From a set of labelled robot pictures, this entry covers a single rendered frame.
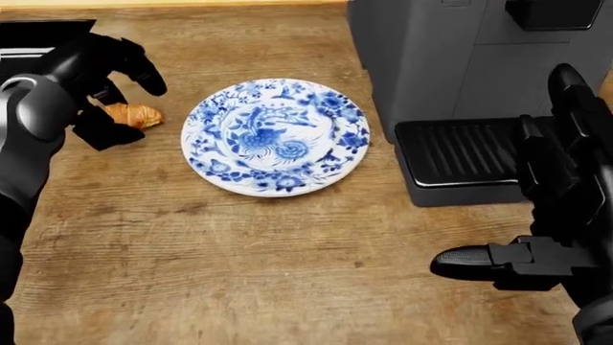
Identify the grey coffee machine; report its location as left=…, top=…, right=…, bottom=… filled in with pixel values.
left=346, top=0, right=613, bottom=209

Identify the blue white floral plate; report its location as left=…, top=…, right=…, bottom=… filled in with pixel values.
left=180, top=78, right=372, bottom=198

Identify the black drip tray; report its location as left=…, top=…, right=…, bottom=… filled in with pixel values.
left=394, top=116, right=542, bottom=190

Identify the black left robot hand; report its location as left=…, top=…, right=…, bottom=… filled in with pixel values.
left=47, top=32, right=169, bottom=152

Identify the golden brown croissant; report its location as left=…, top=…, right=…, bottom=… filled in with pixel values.
left=102, top=103, right=166, bottom=129

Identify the black appliance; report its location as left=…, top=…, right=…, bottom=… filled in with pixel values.
left=0, top=18, right=97, bottom=86

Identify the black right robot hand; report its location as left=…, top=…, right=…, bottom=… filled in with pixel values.
left=429, top=63, right=613, bottom=311

